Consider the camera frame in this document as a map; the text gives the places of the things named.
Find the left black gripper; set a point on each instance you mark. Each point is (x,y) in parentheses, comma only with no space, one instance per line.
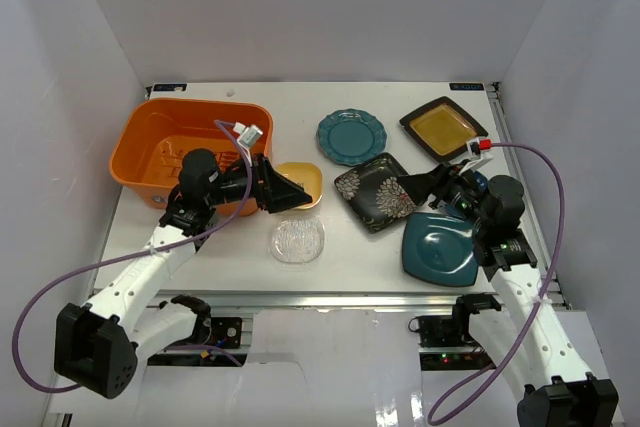
(263,182)

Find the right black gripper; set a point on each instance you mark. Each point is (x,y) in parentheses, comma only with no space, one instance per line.
(420,186)

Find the amber black-rimmed square plate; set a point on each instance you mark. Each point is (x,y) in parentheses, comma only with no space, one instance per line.
(442,128)

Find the black floral square plate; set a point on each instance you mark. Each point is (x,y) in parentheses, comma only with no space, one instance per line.
(373,193)

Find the teal scalloped round plate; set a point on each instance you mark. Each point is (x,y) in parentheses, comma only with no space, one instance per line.
(349,137)

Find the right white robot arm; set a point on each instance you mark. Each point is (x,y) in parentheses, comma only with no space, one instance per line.
(517,324)

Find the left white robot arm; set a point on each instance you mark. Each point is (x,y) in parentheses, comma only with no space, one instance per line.
(99,344)

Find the orange plastic bin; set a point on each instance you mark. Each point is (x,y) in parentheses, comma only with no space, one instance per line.
(160,132)

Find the yellow square small plate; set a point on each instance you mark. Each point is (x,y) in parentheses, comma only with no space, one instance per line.
(306,175)

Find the dark blue leaf plate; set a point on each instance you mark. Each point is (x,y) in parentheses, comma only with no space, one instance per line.
(481,180)

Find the clear glass round plate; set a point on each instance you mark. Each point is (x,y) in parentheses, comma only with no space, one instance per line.
(297,240)

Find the teal square large plate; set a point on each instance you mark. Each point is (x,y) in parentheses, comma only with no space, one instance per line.
(438,249)

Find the aluminium table frame rail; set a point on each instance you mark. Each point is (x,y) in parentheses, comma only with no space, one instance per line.
(355,268)

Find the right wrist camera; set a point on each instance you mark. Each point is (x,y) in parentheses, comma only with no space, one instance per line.
(478,153)

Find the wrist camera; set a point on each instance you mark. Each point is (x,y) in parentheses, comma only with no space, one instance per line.
(247,136)
(478,153)

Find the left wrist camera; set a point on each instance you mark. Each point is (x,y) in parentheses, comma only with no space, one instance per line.
(247,136)

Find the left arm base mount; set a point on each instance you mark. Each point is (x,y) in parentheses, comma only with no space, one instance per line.
(216,338)

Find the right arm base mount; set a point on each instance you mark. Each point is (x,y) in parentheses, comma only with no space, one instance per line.
(445,341)

